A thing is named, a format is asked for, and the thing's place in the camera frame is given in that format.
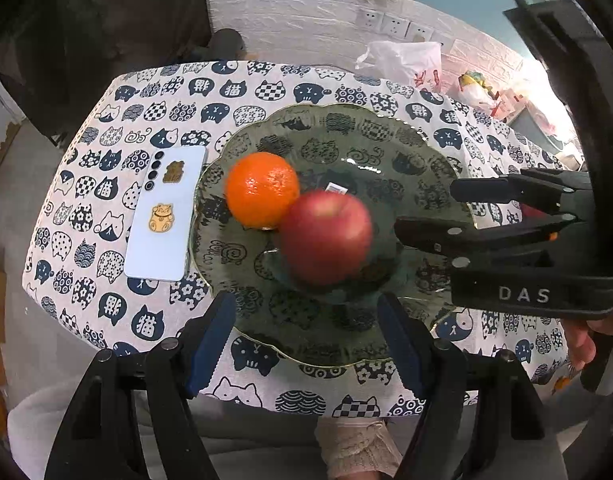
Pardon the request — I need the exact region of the white plastic bag red print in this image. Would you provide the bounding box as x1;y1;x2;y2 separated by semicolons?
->
355;40;443;93

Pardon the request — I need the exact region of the red apple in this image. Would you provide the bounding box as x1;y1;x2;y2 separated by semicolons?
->
279;190;375;287

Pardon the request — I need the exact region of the dark furniture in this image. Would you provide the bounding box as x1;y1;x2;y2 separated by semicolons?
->
0;0;210;128

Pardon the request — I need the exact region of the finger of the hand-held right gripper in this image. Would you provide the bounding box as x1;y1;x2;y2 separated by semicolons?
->
451;169;595;218
394;215;587;271

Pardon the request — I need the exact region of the beige knitted cloth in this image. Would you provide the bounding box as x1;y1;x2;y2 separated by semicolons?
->
314;417;405;480

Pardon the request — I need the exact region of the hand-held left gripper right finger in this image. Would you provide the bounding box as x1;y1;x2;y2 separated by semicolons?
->
377;292;570;480

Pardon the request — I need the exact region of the cat print tablecloth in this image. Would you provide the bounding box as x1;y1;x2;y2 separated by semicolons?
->
22;60;582;420

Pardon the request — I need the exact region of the person's right hand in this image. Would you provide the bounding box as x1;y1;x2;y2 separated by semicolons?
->
561;317;600;371

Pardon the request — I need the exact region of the dark round object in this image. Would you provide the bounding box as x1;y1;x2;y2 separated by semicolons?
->
186;27;247;63

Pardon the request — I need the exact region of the pink white carton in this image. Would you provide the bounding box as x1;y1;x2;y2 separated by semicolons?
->
491;87;533;122

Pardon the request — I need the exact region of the white smartphone with cat stickers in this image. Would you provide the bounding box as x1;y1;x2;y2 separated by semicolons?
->
124;145;208;282

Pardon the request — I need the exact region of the scalloped grey glass plate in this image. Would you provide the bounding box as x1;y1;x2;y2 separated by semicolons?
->
189;102;475;368

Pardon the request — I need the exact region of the grey plastic bin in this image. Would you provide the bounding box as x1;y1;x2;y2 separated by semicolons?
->
507;107;572;142

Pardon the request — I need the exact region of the large orange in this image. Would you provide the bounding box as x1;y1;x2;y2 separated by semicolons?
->
224;151;301;230

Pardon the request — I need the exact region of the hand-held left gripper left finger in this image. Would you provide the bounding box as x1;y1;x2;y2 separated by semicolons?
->
44;290;237;480

